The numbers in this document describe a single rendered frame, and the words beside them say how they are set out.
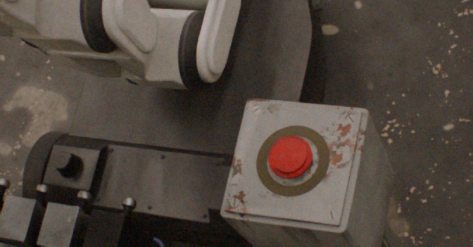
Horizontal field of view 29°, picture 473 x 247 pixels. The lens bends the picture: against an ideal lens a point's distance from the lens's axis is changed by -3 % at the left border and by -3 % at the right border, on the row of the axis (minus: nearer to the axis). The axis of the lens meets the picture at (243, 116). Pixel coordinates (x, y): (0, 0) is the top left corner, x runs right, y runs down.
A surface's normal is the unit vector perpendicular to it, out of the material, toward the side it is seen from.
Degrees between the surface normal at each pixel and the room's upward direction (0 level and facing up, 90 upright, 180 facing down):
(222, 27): 90
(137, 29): 90
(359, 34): 0
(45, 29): 90
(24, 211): 0
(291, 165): 0
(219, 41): 90
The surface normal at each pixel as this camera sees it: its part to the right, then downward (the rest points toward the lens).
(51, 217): -0.29, -0.39
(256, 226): -0.22, 0.91
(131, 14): 0.93, 0.09
